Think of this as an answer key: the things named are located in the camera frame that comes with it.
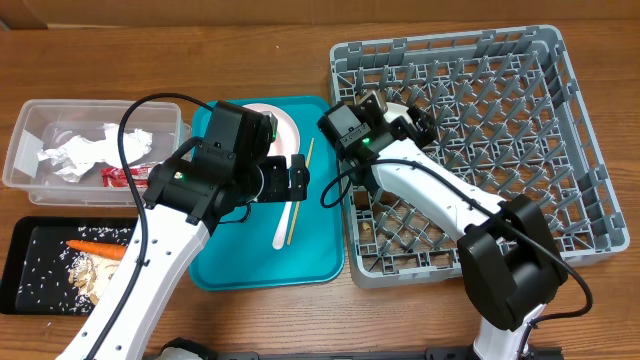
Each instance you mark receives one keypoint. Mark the clear plastic bin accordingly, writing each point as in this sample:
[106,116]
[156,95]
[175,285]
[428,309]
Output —
[49,123]

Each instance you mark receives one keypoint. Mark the white paper cup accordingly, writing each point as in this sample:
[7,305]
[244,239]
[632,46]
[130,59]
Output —
[395,110]

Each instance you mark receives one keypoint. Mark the grey dishwasher rack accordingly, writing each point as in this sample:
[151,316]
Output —
[510,119]

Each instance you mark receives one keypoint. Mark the teal plastic tray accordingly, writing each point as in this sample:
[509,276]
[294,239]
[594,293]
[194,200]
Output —
[241,255]

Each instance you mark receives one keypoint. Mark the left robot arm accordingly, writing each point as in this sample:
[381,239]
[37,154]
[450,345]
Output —
[178,213]

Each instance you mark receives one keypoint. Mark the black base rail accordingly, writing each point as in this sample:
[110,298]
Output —
[181,348]

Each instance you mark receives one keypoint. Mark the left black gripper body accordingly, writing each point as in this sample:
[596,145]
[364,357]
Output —
[274,175]

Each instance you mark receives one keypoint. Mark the red snack wrapper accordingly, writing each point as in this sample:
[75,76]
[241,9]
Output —
[113,177]

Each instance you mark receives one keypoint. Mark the white plastic fork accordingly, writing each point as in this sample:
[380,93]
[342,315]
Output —
[282,227]

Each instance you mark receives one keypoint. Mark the nuts and rice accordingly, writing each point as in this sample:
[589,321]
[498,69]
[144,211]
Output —
[57,279]

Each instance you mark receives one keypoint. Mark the wooden chopstick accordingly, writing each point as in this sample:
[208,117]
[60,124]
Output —
[303,185]

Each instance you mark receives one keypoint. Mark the orange carrot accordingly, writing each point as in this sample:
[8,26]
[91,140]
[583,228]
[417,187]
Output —
[105,250]

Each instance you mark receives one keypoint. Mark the white round plate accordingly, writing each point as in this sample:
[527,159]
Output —
[287,142]

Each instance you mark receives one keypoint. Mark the black plastic tray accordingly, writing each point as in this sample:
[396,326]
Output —
[19,244]

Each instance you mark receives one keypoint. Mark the white napkin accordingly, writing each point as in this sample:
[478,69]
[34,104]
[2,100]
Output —
[76,157]
[136,145]

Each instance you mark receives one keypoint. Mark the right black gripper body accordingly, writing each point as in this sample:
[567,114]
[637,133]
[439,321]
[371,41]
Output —
[425,124]

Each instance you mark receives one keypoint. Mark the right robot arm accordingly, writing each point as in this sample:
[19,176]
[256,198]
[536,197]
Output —
[510,265]

